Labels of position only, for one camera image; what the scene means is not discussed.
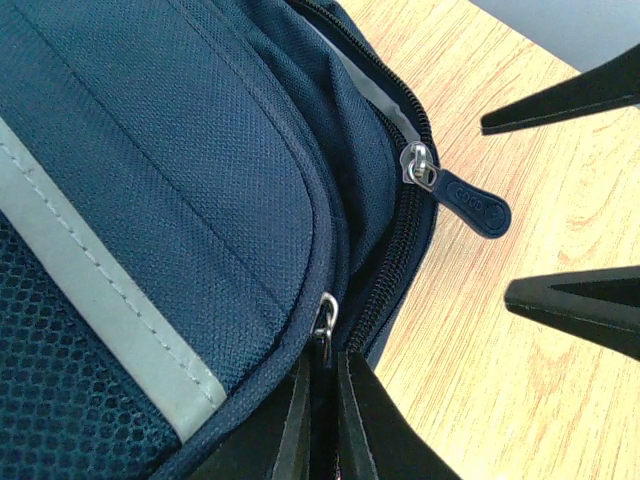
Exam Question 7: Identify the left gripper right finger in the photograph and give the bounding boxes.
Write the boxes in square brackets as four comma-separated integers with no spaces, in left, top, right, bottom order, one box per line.
[337,352,455,480]

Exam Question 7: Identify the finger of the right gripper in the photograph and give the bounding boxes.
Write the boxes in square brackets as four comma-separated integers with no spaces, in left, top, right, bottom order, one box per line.
[504,266,639,360]
[481,46,639,135]

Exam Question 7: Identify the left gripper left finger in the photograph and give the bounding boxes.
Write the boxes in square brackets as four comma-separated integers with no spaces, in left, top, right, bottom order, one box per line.
[191,359,311,480]

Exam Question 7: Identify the navy blue backpack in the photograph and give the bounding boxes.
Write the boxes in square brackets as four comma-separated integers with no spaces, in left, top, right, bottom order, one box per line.
[1,1,511,479]

